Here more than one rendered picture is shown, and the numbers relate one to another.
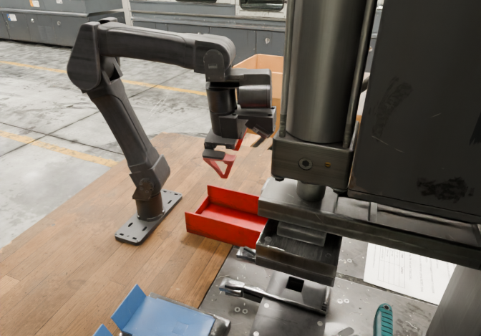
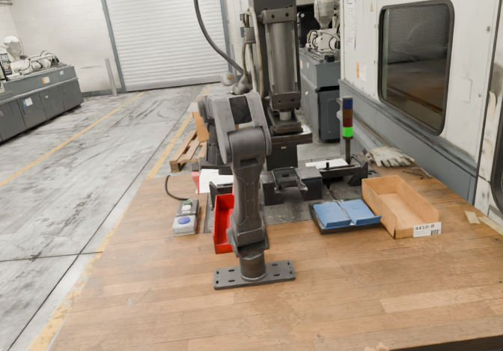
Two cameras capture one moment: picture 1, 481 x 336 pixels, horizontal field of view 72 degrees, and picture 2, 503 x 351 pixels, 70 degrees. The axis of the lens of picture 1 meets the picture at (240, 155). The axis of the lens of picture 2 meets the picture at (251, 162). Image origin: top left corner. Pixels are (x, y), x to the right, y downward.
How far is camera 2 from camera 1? 1.28 m
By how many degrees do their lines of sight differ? 98
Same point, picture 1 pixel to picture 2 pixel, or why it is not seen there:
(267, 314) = (308, 176)
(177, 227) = not seen: hidden behind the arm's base
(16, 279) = (380, 301)
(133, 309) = (337, 224)
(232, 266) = (272, 220)
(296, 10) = (290, 46)
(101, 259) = (319, 272)
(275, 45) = not seen: outside the picture
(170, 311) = (324, 216)
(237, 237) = not seen: hidden behind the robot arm
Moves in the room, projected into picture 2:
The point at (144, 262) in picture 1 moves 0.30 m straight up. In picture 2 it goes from (302, 251) to (294, 146)
